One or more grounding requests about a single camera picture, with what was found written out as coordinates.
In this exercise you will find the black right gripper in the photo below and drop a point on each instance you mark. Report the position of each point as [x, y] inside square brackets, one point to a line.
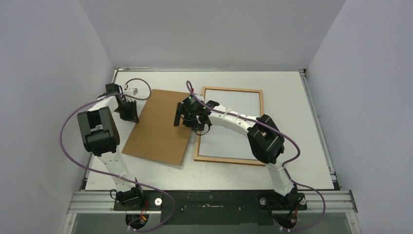
[186, 114]

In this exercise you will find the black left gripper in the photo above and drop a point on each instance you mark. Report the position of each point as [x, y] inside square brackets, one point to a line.
[133, 116]

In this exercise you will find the brown backing board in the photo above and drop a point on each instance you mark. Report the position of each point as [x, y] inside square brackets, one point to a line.
[154, 137]

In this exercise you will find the wooden picture frame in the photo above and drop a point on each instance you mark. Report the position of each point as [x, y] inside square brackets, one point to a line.
[223, 145]

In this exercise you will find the printed photo sheet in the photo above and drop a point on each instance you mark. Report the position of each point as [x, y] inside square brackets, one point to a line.
[232, 120]

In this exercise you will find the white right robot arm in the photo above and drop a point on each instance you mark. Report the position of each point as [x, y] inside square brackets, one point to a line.
[266, 143]

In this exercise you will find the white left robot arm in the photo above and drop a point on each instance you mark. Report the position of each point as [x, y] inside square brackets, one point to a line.
[100, 136]

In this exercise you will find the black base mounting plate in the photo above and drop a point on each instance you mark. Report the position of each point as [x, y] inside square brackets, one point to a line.
[216, 207]

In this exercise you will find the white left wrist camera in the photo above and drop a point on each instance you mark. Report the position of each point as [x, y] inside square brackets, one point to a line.
[131, 91]

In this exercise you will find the aluminium front rail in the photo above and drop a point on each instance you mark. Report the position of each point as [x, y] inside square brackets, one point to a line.
[100, 202]

